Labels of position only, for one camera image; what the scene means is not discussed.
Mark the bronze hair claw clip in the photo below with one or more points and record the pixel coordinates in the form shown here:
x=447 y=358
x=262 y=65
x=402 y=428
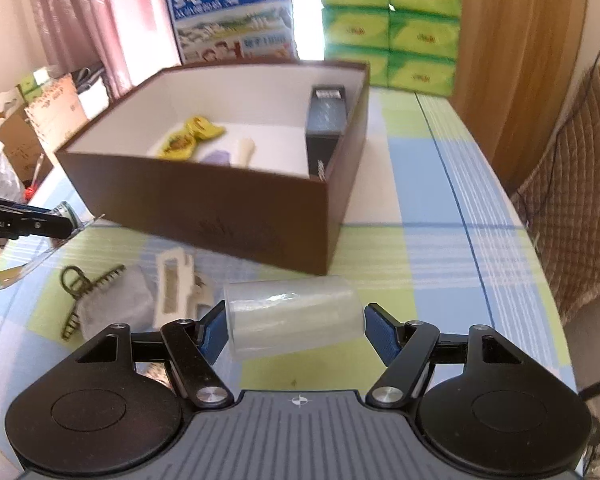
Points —
x=105 y=277

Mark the small red ornament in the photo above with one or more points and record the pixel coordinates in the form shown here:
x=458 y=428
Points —
x=30 y=193

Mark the wooden door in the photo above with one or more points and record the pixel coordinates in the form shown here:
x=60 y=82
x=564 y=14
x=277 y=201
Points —
x=520 y=60

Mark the checked cloth-covered desktop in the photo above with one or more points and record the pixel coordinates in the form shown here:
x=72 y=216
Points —
x=430 y=210

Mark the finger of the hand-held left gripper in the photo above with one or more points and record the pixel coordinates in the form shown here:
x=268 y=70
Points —
x=47 y=227
x=10 y=206

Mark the cream toothbrush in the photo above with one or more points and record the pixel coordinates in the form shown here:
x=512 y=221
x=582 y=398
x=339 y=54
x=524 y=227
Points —
x=245 y=152

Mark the black product box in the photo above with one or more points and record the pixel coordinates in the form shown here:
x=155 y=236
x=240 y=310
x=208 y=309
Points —
x=322 y=155

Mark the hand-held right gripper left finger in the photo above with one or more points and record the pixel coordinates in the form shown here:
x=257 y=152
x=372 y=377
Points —
x=215 y=327

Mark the white plastic bucket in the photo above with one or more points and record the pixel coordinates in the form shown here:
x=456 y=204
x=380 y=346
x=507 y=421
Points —
x=100 y=91

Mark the stack of green tissue packs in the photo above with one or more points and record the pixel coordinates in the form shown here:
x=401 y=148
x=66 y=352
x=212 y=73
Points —
x=390 y=30

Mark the chair with quilted brown cover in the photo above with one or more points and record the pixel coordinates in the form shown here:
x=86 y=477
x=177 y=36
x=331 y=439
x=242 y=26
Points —
x=580 y=200

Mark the pink printed carton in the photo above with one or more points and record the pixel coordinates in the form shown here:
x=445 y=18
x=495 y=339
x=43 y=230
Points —
x=55 y=110

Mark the white hair claw clip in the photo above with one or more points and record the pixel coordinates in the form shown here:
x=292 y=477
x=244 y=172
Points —
x=162 y=285

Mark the blue milk carton box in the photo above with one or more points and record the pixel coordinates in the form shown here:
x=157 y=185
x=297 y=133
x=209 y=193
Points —
x=225 y=10

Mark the small green tissue bundle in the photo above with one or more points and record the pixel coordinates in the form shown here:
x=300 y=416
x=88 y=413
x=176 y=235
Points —
x=32 y=82

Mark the purple cream tube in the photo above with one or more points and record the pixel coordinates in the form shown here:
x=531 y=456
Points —
x=215 y=156

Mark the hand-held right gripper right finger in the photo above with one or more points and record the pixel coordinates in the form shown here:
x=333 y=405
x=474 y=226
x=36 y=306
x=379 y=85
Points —
x=380 y=330

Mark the brown cardboard box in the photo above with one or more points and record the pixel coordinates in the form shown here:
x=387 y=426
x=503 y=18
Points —
x=205 y=200

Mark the yellow snack packet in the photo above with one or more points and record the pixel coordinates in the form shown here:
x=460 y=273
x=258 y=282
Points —
x=190 y=135

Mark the white pen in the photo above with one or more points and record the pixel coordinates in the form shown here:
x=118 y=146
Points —
x=38 y=170

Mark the brown carton with white flap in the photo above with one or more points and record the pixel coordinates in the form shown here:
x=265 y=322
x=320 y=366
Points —
x=10 y=140

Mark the pink curtain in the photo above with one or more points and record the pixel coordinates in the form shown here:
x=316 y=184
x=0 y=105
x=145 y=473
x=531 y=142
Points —
x=95 y=10

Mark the clear plastic cup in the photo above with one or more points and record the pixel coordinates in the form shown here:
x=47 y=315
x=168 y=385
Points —
x=290 y=320

